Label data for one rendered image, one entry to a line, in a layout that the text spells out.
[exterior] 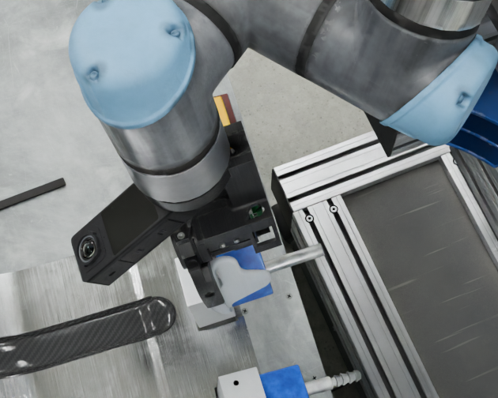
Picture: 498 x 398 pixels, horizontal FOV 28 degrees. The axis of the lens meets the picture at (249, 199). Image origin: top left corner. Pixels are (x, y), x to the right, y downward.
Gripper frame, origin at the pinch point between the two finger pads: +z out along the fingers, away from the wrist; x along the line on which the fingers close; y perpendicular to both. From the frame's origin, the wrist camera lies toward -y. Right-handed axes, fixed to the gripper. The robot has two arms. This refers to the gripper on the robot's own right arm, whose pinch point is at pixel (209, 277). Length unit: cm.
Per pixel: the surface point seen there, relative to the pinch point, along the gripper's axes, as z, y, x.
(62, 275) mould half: 3.2, -13.9, 6.8
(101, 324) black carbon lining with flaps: 4.6, -11.5, 1.1
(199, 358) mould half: 5.7, -3.5, -4.8
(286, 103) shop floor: 88, 18, 75
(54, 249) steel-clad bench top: 10.5, -16.0, 14.0
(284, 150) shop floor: 89, 14, 65
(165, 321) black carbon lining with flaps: 5.1, -5.6, -0.4
